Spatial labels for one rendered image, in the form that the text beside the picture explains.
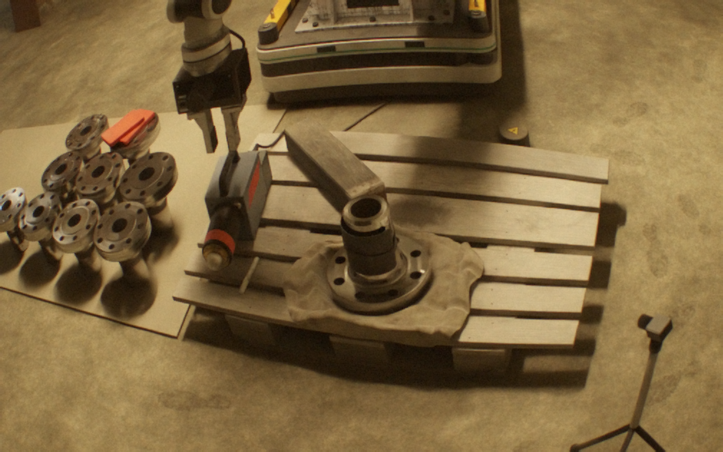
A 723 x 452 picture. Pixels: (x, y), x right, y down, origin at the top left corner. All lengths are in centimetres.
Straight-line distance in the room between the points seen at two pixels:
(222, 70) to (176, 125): 127
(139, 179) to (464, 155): 110
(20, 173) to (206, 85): 191
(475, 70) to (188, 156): 111
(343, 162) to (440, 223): 34
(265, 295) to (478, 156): 77
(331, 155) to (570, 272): 84
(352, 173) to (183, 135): 105
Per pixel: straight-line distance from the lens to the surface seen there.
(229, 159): 283
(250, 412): 258
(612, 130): 339
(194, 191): 337
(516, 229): 275
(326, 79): 351
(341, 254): 267
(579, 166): 293
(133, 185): 311
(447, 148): 301
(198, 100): 252
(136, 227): 292
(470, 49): 336
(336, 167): 290
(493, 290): 258
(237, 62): 257
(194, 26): 250
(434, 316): 251
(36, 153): 428
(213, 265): 267
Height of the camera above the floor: 196
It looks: 40 degrees down
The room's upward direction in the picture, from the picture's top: 10 degrees counter-clockwise
